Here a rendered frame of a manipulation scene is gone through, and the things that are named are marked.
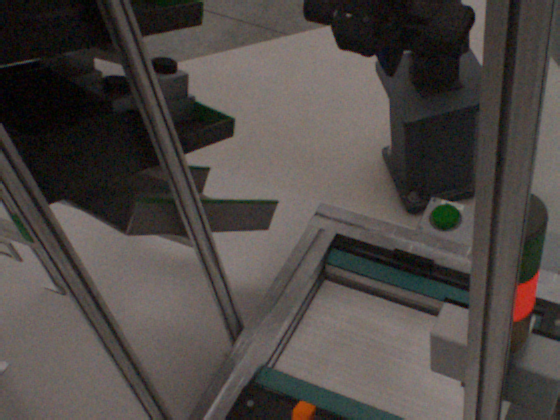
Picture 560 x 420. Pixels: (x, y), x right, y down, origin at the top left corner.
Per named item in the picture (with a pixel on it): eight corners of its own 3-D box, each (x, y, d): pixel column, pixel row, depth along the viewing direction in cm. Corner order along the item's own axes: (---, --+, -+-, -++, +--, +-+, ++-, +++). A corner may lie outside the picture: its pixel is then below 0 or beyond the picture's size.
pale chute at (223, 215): (199, 194, 120) (208, 166, 119) (269, 230, 114) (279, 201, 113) (45, 190, 95) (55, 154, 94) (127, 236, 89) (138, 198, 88)
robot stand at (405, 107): (461, 132, 141) (464, 37, 125) (493, 191, 132) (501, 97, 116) (381, 154, 139) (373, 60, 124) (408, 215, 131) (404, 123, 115)
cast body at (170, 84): (170, 105, 101) (172, 50, 97) (194, 118, 99) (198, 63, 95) (114, 120, 95) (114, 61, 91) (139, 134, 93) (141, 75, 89)
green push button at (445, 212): (437, 209, 119) (437, 200, 117) (463, 216, 118) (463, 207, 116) (427, 228, 117) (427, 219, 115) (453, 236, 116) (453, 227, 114)
